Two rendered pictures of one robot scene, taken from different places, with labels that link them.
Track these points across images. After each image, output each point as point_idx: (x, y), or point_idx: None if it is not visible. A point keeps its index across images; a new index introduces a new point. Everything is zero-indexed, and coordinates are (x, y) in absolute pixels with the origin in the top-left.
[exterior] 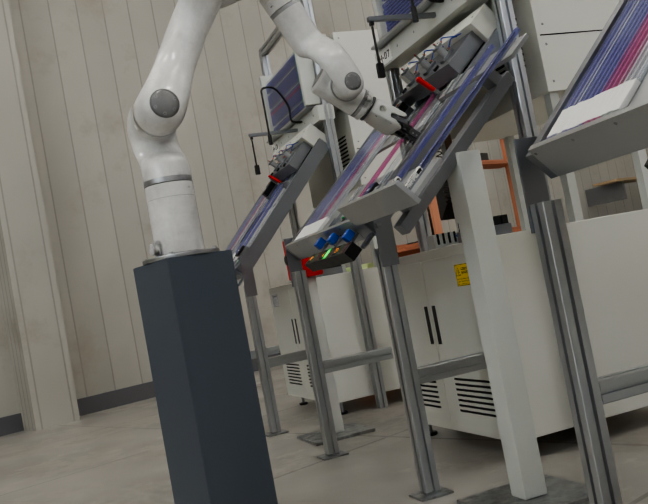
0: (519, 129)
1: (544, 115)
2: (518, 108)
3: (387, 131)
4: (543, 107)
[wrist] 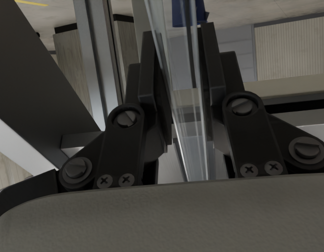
0: (102, 50)
1: (297, 79)
2: (98, 94)
3: (246, 244)
4: (246, 89)
